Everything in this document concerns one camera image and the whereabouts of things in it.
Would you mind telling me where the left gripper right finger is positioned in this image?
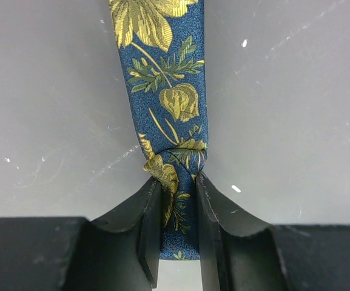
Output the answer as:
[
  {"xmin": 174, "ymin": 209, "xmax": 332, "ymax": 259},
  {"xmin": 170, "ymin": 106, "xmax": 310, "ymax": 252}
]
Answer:
[{"xmin": 196, "ymin": 173, "xmax": 350, "ymax": 290}]

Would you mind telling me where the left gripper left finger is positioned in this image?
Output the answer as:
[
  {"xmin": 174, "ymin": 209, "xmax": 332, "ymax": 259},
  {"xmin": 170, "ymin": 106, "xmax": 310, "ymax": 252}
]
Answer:
[{"xmin": 0, "ymin": 179, "xmax": 161, "ymax": 290}]

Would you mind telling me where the blue yellow floral tie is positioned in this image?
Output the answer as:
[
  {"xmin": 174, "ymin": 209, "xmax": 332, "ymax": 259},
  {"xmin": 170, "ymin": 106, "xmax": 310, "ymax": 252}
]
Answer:
[{"xmin": 109, "ymin": 0, "xmax": 208, "ymax": 260}]

